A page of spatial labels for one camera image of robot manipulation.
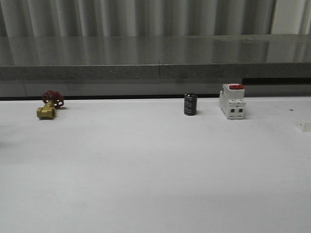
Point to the white circuit breaker red switch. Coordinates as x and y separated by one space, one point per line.
232 101

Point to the grey stone counter ledge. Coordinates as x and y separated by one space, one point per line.
77 67

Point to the brass valve red handwheel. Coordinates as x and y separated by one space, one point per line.
52 100

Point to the black cylindrical capacitor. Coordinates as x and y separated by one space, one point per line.
190 104

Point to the small white plastic block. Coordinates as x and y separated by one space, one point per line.
304 126

